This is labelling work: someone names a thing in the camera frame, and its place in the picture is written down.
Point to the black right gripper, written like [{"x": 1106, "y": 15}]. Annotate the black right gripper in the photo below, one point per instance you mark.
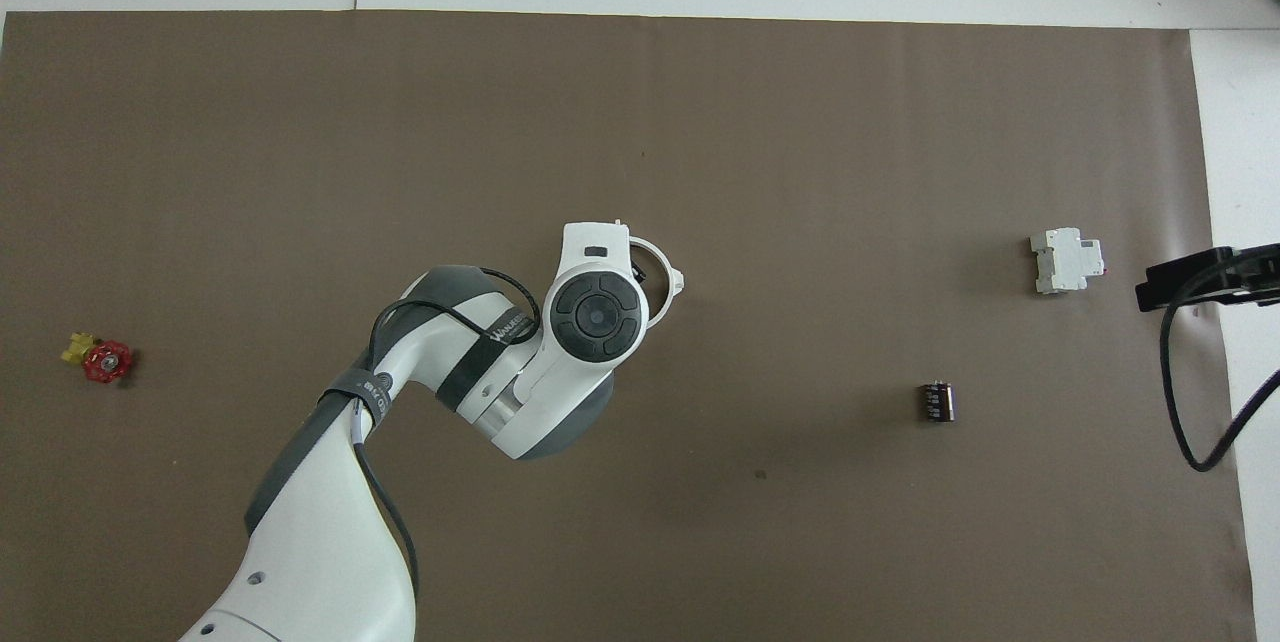
[{"x": 1160, "y": 287}]

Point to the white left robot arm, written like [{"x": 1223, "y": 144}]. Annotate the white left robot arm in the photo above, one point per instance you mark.
[{"x": 330, "y": 542}]

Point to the grey circuit breaker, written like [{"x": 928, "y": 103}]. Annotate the grey circuit breaker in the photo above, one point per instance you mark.
[{"x": 1065, "y": 262}]

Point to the brown paper table mat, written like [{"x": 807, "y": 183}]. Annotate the brown paper table mat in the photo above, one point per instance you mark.
[{"x": 800, "y": 172}]

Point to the black cylindrical capacitor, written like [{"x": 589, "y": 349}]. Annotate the black cylindrical capacitor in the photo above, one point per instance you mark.
[{"x": 937, "y": 402}]

